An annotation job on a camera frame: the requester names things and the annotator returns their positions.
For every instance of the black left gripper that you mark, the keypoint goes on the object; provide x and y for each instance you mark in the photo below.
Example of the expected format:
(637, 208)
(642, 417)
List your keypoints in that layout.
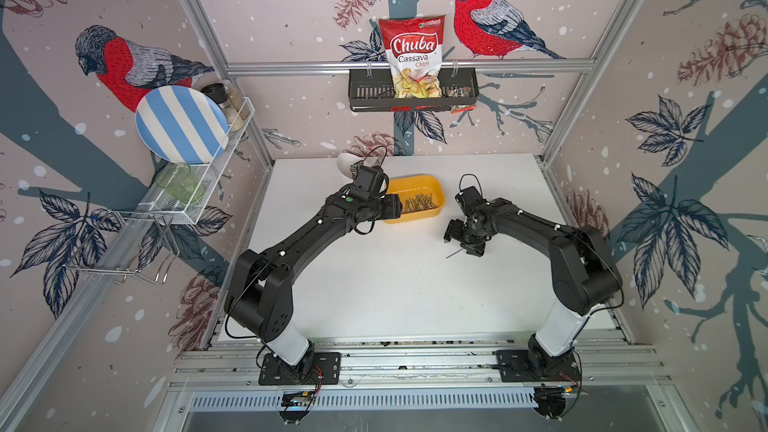
(393, 206)

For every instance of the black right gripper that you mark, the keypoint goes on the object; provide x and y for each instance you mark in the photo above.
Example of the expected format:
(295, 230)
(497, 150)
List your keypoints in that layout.
(471, 248)

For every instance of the yellow plastic storage box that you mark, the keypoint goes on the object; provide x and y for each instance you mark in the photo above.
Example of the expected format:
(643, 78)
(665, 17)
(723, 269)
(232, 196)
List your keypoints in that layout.
(422, 197)

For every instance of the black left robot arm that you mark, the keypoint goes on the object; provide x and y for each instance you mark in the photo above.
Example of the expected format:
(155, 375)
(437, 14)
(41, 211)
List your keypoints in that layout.
(260, 296)

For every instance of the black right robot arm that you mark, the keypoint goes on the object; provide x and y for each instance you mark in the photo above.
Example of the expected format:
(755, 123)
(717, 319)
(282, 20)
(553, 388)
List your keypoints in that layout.
(583, 272)

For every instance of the steel nail lower pair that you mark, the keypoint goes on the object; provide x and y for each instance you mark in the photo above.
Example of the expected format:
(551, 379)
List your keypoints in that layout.
(454, 253)

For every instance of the white utensil holder cup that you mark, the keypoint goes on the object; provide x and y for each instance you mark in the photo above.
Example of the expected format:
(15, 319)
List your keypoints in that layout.
(349, 164)

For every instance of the red cassava chips bag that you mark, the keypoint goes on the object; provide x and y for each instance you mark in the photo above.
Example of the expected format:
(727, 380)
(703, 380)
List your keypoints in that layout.
(413, 49)

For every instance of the light spice jar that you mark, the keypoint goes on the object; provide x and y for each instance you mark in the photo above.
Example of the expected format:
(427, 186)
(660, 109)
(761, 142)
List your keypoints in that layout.
(237, 101)

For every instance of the dark lid spice jar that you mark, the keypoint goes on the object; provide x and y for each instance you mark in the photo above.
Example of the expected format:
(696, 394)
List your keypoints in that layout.
(217, 92)

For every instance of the green glass cup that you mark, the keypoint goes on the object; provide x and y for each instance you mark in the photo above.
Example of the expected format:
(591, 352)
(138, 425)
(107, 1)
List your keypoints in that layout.
(180, 182)

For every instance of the blue white striped plate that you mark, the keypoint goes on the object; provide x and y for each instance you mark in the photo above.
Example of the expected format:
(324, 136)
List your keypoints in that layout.
(182, 125)

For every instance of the black wire wall basket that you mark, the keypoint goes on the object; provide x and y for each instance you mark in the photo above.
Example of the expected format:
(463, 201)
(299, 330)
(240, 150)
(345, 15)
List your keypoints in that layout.
(379, 91)

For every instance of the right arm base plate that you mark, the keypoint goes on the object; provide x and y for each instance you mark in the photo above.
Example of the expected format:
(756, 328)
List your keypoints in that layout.
(534, 364)

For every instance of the clear wire wall shelf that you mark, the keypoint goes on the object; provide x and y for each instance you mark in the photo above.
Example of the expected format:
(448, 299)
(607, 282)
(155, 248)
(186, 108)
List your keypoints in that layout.
(160, 208)

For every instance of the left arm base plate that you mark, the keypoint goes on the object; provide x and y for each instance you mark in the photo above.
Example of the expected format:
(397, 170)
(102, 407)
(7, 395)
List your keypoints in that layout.
(315, 368)

